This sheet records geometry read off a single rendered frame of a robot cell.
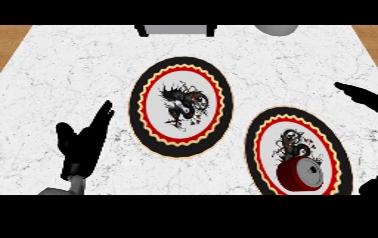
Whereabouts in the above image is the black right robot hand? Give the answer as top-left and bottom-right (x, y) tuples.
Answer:
(333, 81), (378, 196)

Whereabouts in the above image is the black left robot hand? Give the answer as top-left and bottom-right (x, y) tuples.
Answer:
(54, 99), (116, 182)

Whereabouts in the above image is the black red dragon plate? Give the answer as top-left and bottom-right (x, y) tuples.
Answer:
(128, 56), (234, 159)
(243, 106), (354, 196)

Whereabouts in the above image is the red can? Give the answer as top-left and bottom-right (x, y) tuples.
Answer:
(274, 156), (326, 191)

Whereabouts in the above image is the grey round object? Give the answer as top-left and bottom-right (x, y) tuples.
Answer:
(252, 25), (299, 37)

